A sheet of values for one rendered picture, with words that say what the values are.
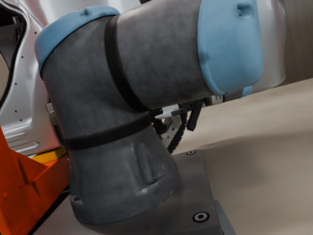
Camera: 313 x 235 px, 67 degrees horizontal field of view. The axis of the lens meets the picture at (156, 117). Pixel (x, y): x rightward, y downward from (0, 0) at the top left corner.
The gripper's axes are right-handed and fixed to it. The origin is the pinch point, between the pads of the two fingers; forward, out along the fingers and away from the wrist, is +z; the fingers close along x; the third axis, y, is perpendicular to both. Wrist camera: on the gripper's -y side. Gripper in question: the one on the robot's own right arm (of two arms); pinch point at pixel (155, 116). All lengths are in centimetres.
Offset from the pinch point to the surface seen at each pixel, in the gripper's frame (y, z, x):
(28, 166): -9, 62, -16
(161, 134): -6.6, -0.2, 2.2
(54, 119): 9.1, 35.4, 1.5
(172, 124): -8.4, -5.7, -20.3
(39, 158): -11, 71, -43
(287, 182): -83, -76, -75
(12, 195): -14, 59, 2
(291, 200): -83, -67, -54
